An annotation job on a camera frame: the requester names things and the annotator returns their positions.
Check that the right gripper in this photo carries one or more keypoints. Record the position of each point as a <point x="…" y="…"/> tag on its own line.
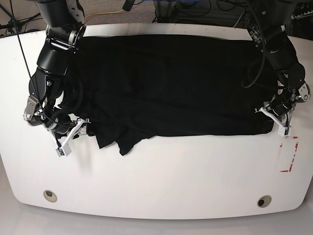
<point x="62" y="129"/>

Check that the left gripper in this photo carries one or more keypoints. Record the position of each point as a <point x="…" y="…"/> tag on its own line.
<point x="282" y="105"/>

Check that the black T-shirt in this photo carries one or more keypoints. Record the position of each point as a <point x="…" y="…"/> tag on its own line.
<point x="141" y="86"/>

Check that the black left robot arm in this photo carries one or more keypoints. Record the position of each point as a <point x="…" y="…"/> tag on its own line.
<point x="267" y="28"/>

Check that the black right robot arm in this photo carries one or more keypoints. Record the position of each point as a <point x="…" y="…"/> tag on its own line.
<point x="50" y="104"/>

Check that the red tape rectangle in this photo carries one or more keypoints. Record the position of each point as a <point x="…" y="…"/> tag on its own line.
<point x="287" y="153"/>

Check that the left table grommet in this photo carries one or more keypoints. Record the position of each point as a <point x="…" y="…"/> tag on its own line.
<point x="50" y="196"/>

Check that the table grommet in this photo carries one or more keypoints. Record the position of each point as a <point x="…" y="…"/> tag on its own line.
<point x="264" y="201"/>
<point x="50" y="196"/>

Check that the right table grommet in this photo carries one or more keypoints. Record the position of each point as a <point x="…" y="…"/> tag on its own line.
<point x="264" y="201"/>

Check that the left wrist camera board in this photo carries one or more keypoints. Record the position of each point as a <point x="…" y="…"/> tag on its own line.
<point x="284" y="131"/>

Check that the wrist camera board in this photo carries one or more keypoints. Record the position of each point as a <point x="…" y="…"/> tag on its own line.
<point x="284" y="131"/>
<point x="63" y="151"/>

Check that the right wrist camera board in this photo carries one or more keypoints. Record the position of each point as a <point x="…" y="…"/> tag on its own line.
<point x="63" y="151"/>

